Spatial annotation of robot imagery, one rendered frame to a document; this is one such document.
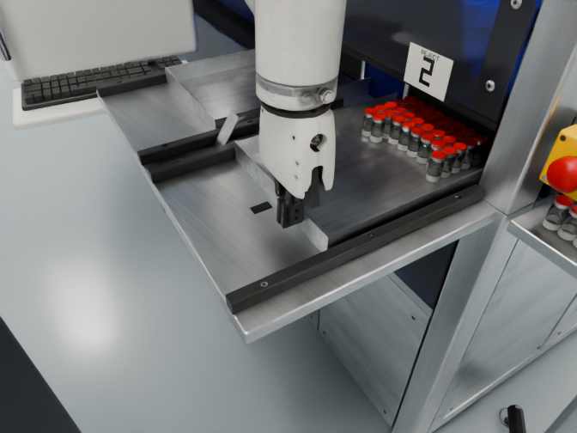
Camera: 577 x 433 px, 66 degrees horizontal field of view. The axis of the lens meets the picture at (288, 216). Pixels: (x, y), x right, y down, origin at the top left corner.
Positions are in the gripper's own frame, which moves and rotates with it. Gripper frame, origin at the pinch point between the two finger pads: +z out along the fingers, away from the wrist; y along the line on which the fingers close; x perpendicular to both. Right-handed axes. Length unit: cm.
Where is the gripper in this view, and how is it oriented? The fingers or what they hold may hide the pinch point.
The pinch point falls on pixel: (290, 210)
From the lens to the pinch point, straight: 56.8
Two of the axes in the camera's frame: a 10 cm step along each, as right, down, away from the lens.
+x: -8.6, 3.1, -4.1
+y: -5.1, -5.7, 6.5
